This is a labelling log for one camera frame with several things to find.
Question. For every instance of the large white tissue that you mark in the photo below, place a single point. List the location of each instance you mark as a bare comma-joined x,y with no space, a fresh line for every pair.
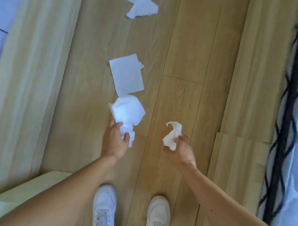
127,111

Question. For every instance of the flat square white tissue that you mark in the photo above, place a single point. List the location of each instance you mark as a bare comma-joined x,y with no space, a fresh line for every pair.
126,75

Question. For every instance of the person's right white sneaker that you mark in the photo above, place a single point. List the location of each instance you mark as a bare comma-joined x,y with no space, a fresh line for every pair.
156,221

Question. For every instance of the light wooden bed frame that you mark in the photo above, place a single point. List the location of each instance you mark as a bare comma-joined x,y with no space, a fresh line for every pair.
250,102
31,75

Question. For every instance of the person's left white sneaker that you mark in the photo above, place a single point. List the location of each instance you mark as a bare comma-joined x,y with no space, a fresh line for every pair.
104,211

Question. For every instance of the small white tissue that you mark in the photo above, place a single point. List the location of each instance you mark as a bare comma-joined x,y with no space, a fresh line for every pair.
172,137

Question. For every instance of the person's left thumb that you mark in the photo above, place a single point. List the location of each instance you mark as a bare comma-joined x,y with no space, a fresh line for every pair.
127,140

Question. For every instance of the pale wooden cabinet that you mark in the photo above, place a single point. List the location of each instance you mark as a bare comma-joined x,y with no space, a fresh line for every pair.
14,198

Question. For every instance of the person's left forearm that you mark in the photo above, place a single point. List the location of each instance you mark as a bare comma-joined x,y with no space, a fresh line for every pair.
60,195

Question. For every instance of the person's right forearm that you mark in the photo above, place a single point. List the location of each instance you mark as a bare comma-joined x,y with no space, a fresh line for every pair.
228,213

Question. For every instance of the person's right fingers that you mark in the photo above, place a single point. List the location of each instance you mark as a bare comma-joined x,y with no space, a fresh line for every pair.
181,139

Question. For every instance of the person's right hand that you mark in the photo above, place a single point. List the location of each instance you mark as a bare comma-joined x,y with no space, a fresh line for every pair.
183,153

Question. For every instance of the person's left hand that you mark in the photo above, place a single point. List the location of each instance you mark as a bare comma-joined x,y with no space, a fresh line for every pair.
111,141

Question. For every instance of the person's white sneaker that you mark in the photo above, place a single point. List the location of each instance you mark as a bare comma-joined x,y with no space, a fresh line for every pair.
156,221
104,211

